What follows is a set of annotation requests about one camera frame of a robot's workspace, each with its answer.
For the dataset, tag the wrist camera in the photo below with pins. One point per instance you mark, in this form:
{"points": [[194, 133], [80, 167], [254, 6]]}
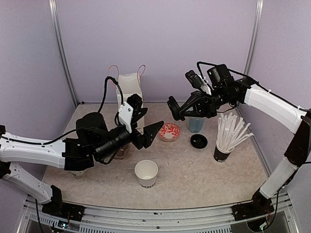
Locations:
{"points": [[199, 83], [134, 102]]}

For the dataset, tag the black plastic cup lid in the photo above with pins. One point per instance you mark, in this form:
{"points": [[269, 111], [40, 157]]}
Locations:
{"points": [[198, 141]]}

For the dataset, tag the white paper coffee cup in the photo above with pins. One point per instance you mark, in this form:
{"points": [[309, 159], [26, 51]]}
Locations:
{"points": [[146, 171]]}

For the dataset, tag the blue translucent plastic cup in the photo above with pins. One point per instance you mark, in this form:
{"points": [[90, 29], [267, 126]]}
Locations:
{"points": [[196, 124]]}

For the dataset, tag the aluminium corner post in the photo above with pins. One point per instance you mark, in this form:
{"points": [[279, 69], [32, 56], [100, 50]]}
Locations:
{"points": [[62, 53], [254, 36]]}

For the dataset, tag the white paper takeout bag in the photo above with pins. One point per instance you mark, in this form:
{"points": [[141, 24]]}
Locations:
{"points": [[130, 83]]}

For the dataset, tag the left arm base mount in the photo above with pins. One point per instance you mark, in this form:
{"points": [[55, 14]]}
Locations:
{"points": [[65, 210]]}

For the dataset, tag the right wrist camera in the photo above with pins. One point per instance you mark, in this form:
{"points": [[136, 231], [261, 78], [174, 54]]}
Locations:
{"points": [[199, 83]]}

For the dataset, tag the aluminium front rail frame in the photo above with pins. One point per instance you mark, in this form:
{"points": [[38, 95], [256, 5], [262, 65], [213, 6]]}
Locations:
{"points": [[96, 219]]}

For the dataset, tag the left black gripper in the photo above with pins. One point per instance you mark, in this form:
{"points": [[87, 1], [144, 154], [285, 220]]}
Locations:
{"points": [[146, 139]]}

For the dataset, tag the black cup holding straws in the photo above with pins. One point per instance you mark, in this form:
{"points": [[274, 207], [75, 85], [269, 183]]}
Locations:
{"points": [[221, 155]]}

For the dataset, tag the brown cardboard cup carrier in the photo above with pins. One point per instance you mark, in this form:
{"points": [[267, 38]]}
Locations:
{"points": [[123, 153]]}

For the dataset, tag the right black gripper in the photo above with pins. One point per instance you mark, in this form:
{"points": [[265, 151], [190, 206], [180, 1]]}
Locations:
{"points": [[206, 104]]}

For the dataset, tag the right aluminium corner post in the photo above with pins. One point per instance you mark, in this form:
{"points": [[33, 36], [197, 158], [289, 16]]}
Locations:
{"points": [[254, 36]]}

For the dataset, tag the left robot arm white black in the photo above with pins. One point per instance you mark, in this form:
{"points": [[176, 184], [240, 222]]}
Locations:
{"points": [[94, 143]]}

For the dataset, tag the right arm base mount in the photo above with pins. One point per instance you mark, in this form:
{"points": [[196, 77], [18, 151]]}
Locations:
{"points": [[242, 211]]}

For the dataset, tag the red patterned small bowl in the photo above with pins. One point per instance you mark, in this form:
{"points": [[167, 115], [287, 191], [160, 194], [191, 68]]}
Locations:
{"points": [[169, 132]]}

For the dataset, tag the left aluminium corner post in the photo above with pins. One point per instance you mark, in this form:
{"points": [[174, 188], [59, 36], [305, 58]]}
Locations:
{"points": [[62, 53]]}

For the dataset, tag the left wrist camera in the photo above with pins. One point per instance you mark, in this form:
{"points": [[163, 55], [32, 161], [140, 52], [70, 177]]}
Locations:
{"points": [[134, 102]]}

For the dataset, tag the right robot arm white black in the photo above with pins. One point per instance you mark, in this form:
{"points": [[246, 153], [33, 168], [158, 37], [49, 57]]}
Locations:
{"points": [[290, 118]]}

